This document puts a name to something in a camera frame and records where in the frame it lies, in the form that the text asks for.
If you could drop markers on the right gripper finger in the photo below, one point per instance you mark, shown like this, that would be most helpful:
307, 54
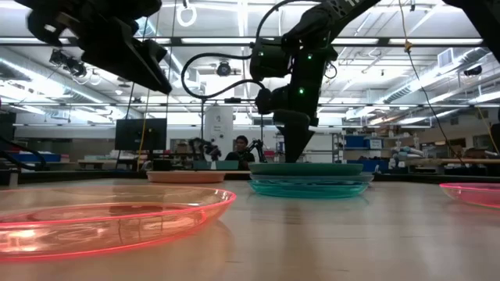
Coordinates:
304, 140
289, 144

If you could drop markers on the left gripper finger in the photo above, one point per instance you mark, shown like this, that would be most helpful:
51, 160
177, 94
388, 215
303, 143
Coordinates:
154, 50
117, 50

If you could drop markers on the translucent green plastic plate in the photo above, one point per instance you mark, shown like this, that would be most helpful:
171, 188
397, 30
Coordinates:
308, 190

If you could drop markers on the opaque peach plastic plate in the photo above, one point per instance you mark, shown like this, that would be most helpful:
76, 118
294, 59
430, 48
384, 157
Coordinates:
185, 177

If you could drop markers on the pink translucent cup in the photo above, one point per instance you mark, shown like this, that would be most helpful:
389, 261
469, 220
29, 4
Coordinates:
476, 195

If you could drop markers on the translucent orange plastic plate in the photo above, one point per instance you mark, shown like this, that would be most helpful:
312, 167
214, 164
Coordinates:
117, 234

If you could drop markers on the small black robot arm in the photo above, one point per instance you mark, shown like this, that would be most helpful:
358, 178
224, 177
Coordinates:
205, 148
258, 148

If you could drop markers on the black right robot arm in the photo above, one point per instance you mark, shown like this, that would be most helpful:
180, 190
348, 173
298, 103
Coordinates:
332, 15

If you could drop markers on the person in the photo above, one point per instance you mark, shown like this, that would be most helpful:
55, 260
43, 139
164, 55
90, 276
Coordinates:
240, 154

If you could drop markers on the blue storage bins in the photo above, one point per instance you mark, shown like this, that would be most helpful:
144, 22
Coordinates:
363, 142

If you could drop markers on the white cabinet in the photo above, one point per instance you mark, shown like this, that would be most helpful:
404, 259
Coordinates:
218, 132

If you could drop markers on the black computer monitor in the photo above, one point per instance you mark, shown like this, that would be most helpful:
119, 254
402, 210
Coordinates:
140, 134

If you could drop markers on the flat blue box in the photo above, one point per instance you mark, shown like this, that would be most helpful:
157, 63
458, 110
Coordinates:
35, 157

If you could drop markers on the wooden top workbench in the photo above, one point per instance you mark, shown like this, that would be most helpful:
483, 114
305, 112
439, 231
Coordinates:
449, 161

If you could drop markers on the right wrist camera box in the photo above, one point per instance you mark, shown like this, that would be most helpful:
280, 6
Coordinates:
265, 100

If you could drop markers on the black ceiling camera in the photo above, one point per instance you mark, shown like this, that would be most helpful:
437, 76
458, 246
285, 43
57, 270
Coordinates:
223, 69

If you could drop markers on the black overhead frame beam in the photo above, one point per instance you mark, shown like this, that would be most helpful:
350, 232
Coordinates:
384, 40

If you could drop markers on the black aluminium table frame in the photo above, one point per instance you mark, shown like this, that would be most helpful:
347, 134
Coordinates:
78, 176

